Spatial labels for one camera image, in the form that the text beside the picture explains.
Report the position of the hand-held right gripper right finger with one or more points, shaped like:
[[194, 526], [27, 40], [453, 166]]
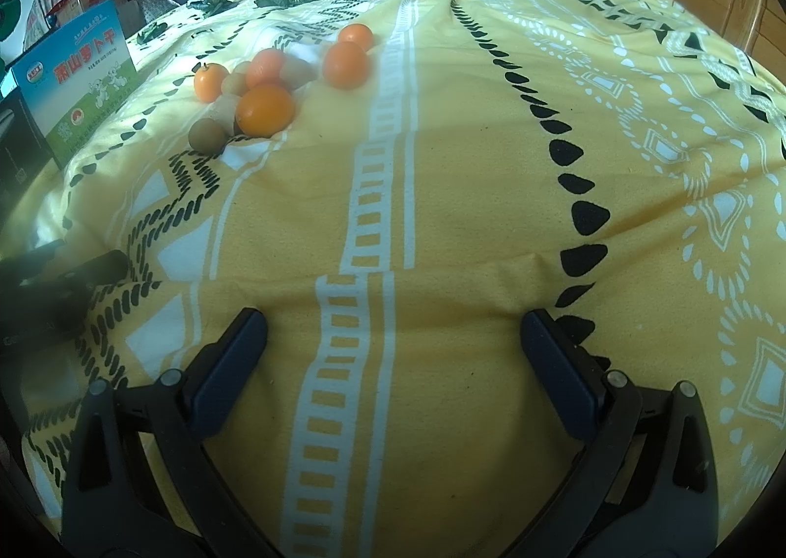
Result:
[[556, 374]]

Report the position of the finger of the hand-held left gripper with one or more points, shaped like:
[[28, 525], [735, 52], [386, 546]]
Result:
[[101, 269]]

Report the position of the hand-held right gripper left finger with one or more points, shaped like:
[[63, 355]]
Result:
[[230, 367]]

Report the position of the brown kiwi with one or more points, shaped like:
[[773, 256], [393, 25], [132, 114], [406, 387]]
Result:
[[207, 135]]

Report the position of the small orange with stem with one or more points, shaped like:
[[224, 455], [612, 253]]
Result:
[[210, 81]]

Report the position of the blue cardboard box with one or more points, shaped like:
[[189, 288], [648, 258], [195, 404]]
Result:
[[73, 79]]

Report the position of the yellow patterned blanket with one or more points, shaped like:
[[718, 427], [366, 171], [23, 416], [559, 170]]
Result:
[[466, 196]]

